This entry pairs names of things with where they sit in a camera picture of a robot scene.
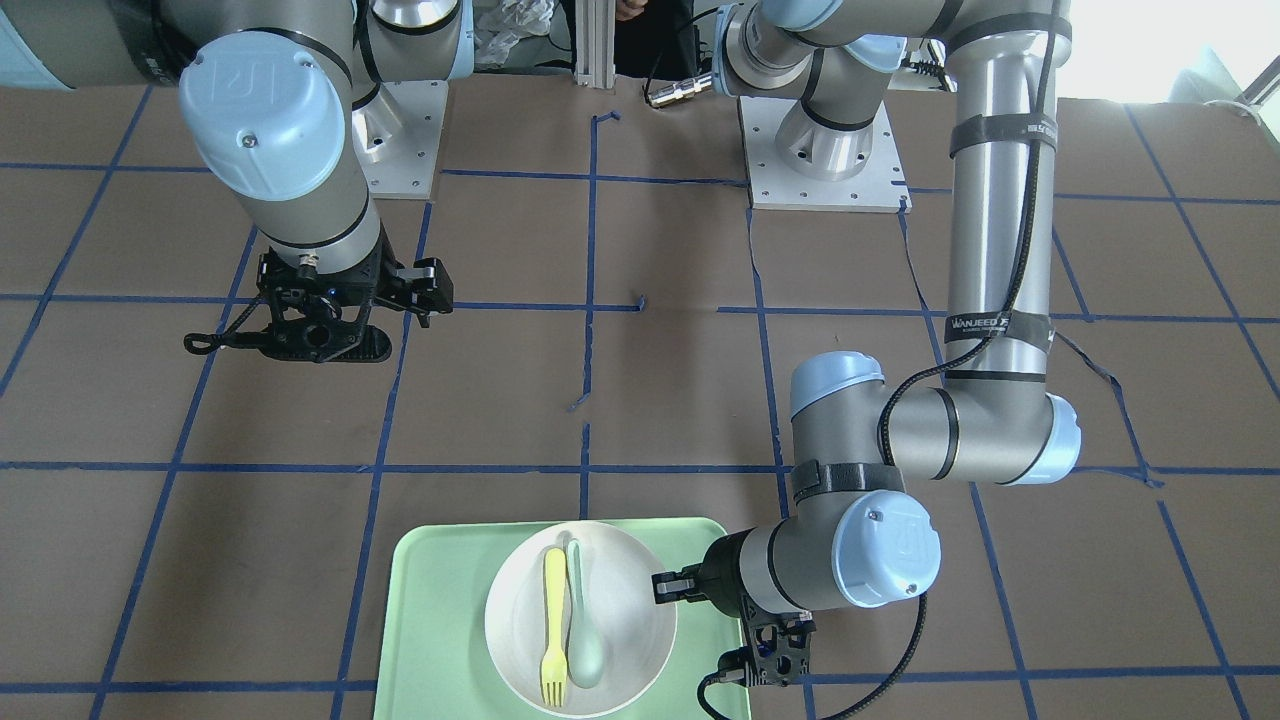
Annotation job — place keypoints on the yellow plastic fork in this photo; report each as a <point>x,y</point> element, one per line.
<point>553,667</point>

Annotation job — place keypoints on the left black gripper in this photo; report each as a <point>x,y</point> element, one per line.
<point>727,569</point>

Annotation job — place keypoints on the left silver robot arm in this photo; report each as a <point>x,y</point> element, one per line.
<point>856,537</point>

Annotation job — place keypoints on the aluminium frame post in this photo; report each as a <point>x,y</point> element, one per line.
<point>594,28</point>

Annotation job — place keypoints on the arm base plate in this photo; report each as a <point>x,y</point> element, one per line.
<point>397,134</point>
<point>796,164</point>

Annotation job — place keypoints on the person in black clothes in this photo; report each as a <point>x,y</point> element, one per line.
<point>652,38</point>

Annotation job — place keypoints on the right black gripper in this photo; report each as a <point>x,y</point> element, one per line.
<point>421,289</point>

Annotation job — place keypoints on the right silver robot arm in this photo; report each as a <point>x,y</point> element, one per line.
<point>287,103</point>

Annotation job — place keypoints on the white round plate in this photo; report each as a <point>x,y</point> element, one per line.
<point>594,582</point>

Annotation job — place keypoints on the pale green plastic spoon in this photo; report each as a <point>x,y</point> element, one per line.
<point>586,649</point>

